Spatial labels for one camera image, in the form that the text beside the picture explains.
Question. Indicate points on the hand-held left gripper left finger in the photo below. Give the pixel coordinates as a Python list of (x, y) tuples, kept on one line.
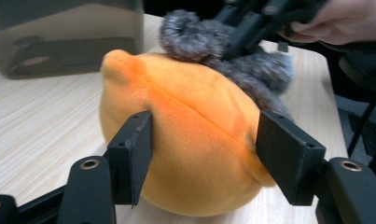
[(131, 155)]

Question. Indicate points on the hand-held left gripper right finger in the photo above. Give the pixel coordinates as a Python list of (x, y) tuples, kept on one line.
[(288, 155)]

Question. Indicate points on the grey fuzzy cloth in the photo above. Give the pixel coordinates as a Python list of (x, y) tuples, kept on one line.
[(188, 37)]

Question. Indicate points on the orange plush toy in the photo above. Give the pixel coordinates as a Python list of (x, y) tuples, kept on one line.
[(195, 140)]

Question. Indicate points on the brown translucent storage box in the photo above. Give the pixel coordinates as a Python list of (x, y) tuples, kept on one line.
[(67, 40)]

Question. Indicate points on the black tape strip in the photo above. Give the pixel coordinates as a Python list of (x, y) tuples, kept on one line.
[(282, 46)]

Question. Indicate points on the black stool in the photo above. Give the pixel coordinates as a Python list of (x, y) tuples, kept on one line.
[(363, 71)]

